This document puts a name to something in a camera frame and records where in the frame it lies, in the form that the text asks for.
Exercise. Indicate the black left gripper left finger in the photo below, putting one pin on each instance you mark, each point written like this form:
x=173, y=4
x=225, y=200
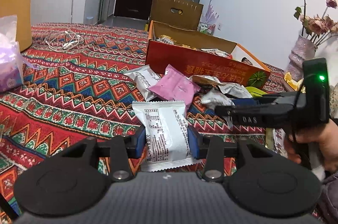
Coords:
x=120, y=149

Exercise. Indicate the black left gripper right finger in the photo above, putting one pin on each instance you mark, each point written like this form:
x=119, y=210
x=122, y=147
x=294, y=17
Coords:
x=213, y=150

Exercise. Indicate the white silver snack packet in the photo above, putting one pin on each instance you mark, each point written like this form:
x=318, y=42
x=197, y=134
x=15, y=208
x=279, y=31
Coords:
x=166, y=135

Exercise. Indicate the pink snack packet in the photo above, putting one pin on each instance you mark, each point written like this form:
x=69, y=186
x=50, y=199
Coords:
x=175, y=86

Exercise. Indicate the person's right hand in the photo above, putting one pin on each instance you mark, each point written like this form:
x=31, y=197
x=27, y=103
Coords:
x=321, y=140

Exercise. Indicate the plate of orange chips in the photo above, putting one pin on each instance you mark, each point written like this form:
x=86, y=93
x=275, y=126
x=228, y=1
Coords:
x=292, y=84

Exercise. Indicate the green snack packet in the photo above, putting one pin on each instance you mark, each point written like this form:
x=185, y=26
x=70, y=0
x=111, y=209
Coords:
x=255, y=92

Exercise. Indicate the purple ceramic vase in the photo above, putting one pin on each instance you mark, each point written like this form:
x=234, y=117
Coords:
x=304, y=49

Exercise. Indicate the patterned red tablecloth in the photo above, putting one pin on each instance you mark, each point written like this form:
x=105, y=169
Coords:
x=78, y=90

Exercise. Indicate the dried pink roses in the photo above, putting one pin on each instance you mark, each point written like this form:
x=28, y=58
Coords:
x=318, y=20

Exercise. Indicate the red orange cardboard box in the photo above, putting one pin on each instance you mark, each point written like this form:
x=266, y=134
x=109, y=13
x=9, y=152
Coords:
x=195, y=53

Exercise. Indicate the purple tissue pack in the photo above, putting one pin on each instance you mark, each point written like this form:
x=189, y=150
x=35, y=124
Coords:
x=11, y=59

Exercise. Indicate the brown cardboard box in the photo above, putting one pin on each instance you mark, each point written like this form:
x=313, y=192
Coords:
x=184, y=14

